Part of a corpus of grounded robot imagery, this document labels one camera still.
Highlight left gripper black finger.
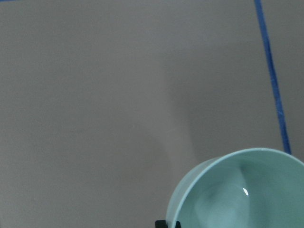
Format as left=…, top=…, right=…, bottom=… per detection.
left=155, top=220, right=168, bottom=228

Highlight green ceramic bowl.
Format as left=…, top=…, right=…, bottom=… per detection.
left=166, top=148, right=304, bottom=228

